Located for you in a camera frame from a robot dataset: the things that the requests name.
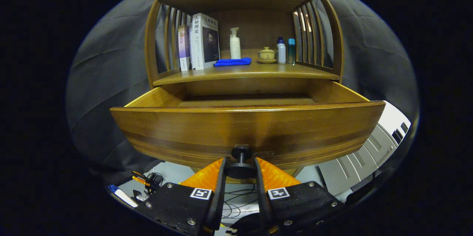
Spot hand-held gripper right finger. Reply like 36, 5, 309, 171
253, 157, 346, 236

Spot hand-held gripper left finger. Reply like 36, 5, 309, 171
135, 157, 227, 236

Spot black round drawer knob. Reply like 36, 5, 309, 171
224, 145, 256, 179

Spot wooden drawer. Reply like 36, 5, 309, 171
110, 81, 386, 170

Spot wooden countertop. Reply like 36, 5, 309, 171
153, 48, 340, 86

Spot orange black tool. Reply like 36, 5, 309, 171
130, 171, 163, 194

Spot white grey printer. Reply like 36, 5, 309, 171
318, 101, 411, 198

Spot blue folded cloth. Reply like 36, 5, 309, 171
214, 57, 252, 67

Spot yellow lidded teacup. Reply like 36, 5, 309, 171
257, 47, 277, 64

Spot white bottle blue cap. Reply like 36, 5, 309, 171
277, 37, 286, 64

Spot white pump bottle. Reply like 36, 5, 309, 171
229, 27, 241, 59

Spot purple white book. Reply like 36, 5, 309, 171
178, 25, 193, 72

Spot teal slim bottle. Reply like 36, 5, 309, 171
287, 38, 296, 65

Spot white portrait book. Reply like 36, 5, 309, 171
190, 13, 220, 70

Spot black floor cables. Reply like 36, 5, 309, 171
222, 184, 259, 220

